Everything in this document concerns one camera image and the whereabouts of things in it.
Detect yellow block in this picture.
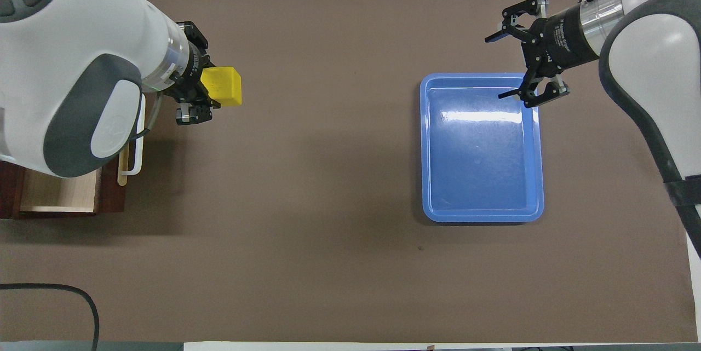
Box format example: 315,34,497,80
200,66,243,107

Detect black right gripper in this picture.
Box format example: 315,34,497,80
485,0,599,109

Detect brown table mat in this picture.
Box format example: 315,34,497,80
0,0,697,343

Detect blue plastic tray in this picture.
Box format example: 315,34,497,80
420,73,544,224

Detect black loose cable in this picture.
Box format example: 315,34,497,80
0,284,100,351

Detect wooden drawer with white handle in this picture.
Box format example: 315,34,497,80
16,93,147,219

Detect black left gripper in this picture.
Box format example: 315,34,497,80
175,21,221,125

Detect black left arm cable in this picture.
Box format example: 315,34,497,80
131,93,164,141

